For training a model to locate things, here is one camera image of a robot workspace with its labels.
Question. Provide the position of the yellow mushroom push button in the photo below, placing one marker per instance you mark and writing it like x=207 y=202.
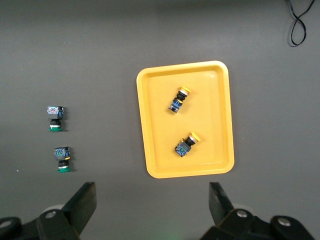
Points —
x=178 y=102
x=185 y=147

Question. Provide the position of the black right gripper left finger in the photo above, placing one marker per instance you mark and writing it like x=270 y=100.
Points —
x=80 y=205

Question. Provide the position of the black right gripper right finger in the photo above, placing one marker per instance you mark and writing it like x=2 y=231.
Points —
x=218 y=200

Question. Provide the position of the green mushroom push button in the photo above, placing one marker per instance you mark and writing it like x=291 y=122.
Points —
x=55 y=113
x=62 y=155

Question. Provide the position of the yellow plastic tray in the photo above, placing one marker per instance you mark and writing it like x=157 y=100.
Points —
x=212 y=112

